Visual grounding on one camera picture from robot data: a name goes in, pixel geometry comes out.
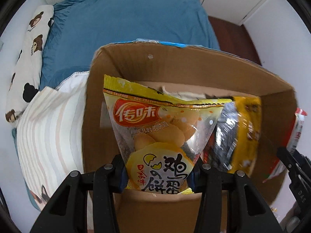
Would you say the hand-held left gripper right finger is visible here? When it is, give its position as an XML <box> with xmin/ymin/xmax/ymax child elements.
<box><xmin>188</xmin><ymin>157</ymin><xmax>285</xmax><ymax>233</ymax></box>

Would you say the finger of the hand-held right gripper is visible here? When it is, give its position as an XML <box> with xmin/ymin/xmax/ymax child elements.
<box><xmin>276</xmin><ymin>146</ymin><xmax>311</xmax><ymax>179</ymax></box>

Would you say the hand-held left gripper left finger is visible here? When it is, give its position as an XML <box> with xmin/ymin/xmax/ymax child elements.
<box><xmin>29</xmin><ymin>153</ymin><xmax>129</xmax><ymax>233</ymax></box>

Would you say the yellow egg cracker bag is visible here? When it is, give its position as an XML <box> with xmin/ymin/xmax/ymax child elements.
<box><xmin>103</xmin><ymin>74</ymin><xmax>232</xmax><ymax>196</ymax></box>

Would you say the brown cardboard box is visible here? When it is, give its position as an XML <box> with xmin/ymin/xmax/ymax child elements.
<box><xmin>83</xmin><ymin>39</ymin><xmax>298</xmax><ymax>233</ymax></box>

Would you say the red white snack packet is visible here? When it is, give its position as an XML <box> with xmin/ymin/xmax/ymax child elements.
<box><xmin>262</xmin><ymin>108</ymin><xmax>308</xmax><ymax>183</ymax></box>

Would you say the yellow snack packet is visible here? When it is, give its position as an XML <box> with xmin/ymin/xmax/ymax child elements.
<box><xmin>228</xmin><ymin>97</ymin><xmax>263</xmax><ymax>175</ymax></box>

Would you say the silver black snack packet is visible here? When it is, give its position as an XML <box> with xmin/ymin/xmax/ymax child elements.
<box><xmin>211</xmin><ymin>102</ymin><xmax>243</xmax><ymax>173</ymax></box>

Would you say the striped white blanket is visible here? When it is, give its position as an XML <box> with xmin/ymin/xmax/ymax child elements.
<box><xmin>16</xmin><ymin>71</ymin><xmax>91</xmax><ymax>211</ymax></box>

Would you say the blue bed sheet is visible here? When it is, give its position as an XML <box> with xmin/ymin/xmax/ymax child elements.
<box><xmin>11</xmin><ymin>0</ymin><xmax>221</xmax><ymax>211</ymax></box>

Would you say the bear print pillow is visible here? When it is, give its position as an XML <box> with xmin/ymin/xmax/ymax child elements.
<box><xmin>5</xmin><ymin>5</ymin><xmax>55</xmax><ymax>128</ymax></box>

